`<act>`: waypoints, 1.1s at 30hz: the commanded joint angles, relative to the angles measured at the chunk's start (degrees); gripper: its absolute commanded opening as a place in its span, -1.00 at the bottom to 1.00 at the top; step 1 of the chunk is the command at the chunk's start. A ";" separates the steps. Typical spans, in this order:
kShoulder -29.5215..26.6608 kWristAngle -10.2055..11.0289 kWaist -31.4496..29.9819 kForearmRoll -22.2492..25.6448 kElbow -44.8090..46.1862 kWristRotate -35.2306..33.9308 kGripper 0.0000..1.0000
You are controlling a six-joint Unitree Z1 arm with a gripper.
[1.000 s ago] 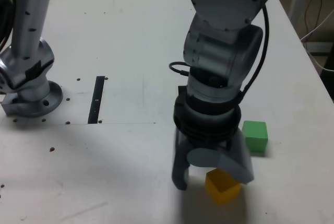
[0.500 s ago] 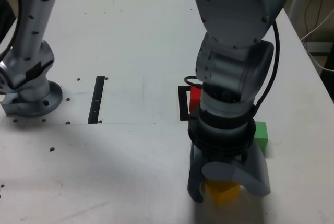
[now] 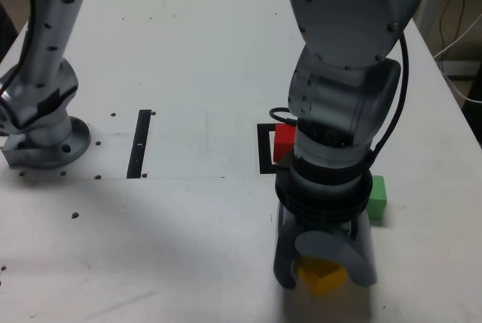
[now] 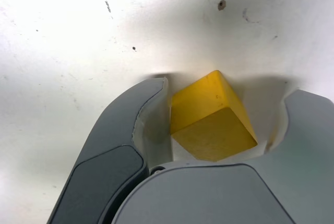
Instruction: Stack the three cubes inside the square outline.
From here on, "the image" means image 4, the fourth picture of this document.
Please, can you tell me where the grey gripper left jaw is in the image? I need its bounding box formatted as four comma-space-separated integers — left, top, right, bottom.
47, 77, 174, 224

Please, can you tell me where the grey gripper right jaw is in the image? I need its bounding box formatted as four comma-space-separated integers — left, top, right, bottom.
112, 89, 334, 224

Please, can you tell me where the yellow cube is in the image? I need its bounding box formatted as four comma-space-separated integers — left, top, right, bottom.
170, 69, 259, 162

